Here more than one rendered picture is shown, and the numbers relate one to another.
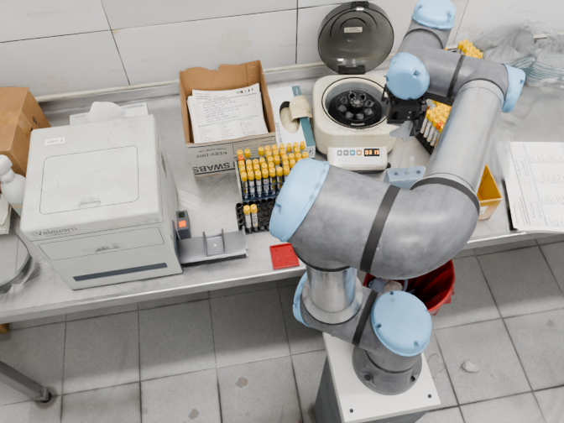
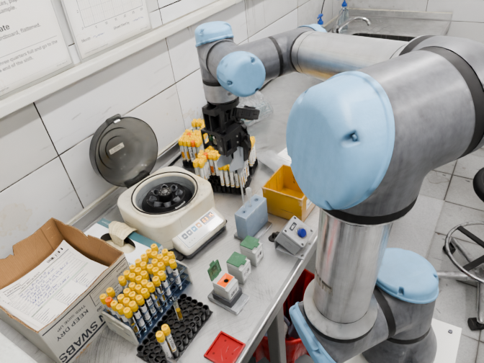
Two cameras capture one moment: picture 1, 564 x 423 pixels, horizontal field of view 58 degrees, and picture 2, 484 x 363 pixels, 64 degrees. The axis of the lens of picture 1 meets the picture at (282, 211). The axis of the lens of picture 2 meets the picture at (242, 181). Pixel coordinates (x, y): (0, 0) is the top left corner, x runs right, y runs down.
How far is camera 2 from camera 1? 0.50 m
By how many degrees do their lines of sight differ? 35
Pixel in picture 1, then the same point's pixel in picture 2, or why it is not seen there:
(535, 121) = (274, 137)
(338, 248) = (447, 128)
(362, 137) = (193, 209)
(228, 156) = (91, 313)
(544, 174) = not seen: hidden behind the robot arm
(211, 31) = not seen: outside the picture
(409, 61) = (239, 55)
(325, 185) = (372, 76)
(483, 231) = not seen: hidden behind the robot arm
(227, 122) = (60, 290)
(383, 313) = (390, 277)
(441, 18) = (226, 27)
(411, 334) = (425, 272)
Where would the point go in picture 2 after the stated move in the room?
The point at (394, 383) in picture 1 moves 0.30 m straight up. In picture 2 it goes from (431, 343) to (474, 231)
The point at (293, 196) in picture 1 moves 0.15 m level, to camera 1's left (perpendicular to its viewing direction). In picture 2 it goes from (359, 107) to (234, 210)
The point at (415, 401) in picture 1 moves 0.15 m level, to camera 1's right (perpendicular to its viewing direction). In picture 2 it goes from (449, 346) to (474, 295)
